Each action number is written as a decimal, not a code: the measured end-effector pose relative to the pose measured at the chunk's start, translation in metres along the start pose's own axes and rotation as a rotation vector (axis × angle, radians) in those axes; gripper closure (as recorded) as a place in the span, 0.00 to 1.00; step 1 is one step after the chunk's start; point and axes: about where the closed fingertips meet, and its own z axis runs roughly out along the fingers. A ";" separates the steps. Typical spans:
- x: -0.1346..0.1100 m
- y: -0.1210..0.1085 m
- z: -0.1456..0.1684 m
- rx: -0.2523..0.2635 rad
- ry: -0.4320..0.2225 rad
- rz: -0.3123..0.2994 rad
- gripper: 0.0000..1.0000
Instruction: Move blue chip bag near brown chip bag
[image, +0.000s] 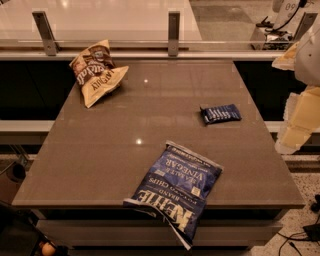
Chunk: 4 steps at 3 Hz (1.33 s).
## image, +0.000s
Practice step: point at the middle metal railing post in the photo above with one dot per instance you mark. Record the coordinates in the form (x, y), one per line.
(173, 33)

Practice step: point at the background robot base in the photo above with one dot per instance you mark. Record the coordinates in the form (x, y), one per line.
(275, 35)

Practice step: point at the blue kettle chip bag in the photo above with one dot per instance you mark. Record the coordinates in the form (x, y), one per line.
(175, 188)

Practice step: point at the horizontal metal rail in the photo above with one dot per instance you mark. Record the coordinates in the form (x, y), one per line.
(117, 55)

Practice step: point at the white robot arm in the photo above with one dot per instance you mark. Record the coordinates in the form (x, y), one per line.
(307, 61)

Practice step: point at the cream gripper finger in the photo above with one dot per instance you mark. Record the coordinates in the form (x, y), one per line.
(287, 60)
(301, 118)

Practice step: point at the small dark blue snack pack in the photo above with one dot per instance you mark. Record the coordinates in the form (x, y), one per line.
(220, 114)

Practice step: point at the left metal railing post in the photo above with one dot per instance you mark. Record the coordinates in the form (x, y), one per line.
(51, 48)

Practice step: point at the metal railing post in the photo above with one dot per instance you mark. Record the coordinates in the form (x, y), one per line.
(306, 22)
(51, 48)
(173, 33)

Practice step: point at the right metal railing post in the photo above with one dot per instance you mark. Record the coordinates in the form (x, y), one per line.
(306, 22)

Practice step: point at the brown chip bag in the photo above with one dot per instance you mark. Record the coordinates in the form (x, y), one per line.
(95, 72)

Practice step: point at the orange ball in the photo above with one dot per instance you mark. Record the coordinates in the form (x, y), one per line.
(48, 250)

